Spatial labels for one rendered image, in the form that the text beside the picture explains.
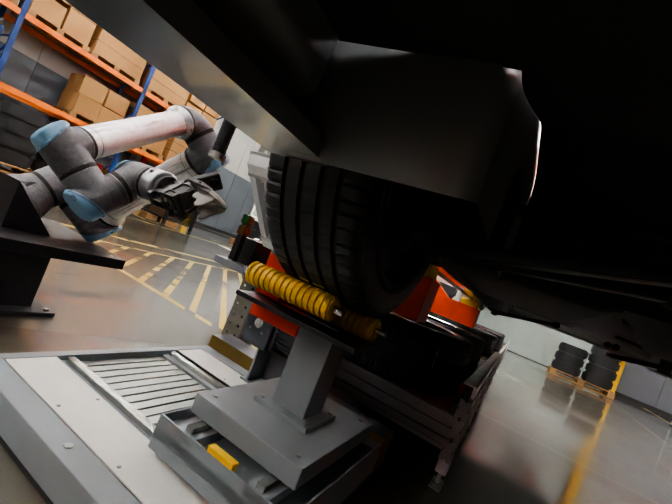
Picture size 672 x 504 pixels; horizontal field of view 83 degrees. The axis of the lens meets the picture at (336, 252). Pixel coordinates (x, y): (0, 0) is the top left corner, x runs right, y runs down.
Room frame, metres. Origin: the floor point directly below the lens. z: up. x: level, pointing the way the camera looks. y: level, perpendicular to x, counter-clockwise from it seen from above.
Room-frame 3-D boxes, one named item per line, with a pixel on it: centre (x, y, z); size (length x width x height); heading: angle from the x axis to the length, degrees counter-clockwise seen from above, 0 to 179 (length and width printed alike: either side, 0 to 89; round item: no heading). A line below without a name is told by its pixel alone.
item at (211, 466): (0.97, -0.05, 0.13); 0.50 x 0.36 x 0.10; 153
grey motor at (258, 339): (1.34, 0.00, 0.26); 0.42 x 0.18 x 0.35; 63
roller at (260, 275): (0.89, 0.07, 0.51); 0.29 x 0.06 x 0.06; 63
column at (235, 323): (1.84, 0.30, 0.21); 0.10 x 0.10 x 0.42; 63
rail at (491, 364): (2.38, -1.16, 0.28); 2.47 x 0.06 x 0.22; 153
